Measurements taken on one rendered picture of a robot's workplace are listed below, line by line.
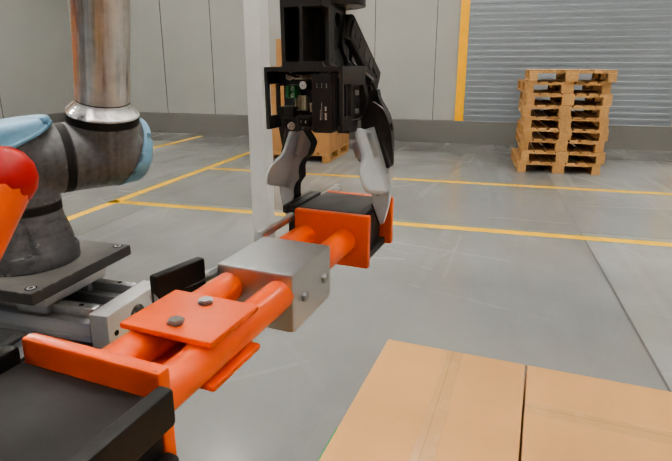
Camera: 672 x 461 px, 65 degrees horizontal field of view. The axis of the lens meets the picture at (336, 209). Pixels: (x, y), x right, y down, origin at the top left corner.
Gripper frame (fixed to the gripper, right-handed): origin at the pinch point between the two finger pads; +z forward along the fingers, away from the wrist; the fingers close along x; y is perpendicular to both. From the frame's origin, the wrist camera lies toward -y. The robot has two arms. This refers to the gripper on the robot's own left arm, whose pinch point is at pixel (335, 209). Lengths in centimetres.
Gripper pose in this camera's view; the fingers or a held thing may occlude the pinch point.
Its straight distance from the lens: 52.5
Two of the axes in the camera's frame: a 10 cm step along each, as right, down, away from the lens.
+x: 9.3, 0.9, -3.6
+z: 0.1, 9.6, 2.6
